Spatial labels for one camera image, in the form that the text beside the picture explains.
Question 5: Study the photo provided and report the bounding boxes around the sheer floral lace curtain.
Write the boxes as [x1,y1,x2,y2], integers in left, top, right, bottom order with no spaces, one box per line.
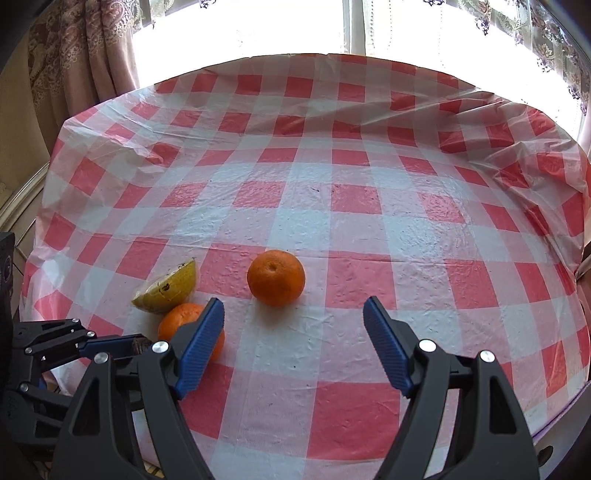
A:
[422,0,591,116]

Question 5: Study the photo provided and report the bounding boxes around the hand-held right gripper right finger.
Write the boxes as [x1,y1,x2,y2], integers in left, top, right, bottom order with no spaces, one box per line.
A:
[362,296,541,480]

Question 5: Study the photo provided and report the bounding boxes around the red white checkered tablecloth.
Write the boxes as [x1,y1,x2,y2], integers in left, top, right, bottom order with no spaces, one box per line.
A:
[21,52,591,462]

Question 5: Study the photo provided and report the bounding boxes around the citrus wedge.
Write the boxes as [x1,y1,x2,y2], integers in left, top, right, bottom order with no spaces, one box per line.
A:
[131,258,197,315]

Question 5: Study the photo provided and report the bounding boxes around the cream wooden cabinet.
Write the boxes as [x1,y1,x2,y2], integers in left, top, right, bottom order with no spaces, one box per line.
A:
[0,161,49,232]

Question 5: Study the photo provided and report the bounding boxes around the window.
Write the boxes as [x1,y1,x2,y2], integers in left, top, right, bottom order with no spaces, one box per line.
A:
[131,0,585,139]

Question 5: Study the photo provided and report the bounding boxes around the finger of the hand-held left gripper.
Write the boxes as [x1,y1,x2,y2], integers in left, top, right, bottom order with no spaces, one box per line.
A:
[11,318,151,366]
[4,369,68,445]

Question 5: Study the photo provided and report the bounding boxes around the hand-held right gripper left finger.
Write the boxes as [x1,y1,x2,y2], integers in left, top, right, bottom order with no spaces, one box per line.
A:
[50,298,226,480]

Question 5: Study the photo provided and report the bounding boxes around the pink patterned curtain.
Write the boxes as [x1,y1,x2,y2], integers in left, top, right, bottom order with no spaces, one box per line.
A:
[0,0,155,185]

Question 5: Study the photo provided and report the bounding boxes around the small orange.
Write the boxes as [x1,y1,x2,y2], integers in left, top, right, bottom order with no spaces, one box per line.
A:
[158,302,226,365]
[247,250,306,307]

